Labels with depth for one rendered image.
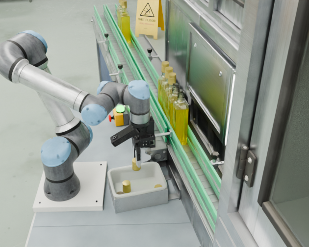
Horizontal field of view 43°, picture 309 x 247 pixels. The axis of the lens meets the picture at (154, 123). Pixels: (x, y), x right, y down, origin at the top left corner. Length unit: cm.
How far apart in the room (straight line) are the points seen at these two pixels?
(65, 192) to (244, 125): 116
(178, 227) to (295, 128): 112
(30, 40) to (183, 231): 92
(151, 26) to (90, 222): 376
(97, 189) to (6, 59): 64
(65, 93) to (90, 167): 53
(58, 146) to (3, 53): 40
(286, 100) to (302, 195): 12
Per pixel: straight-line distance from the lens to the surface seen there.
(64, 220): 164
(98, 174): 177
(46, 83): 140
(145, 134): 150
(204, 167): 159
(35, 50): 156
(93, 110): 131
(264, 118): 56
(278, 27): 51
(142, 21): 511
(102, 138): 202
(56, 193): 165
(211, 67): 163
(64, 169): 159
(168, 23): 228
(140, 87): 137
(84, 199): 166
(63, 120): 163
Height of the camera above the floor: 194
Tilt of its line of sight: 34 degrees down
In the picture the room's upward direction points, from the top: straight up
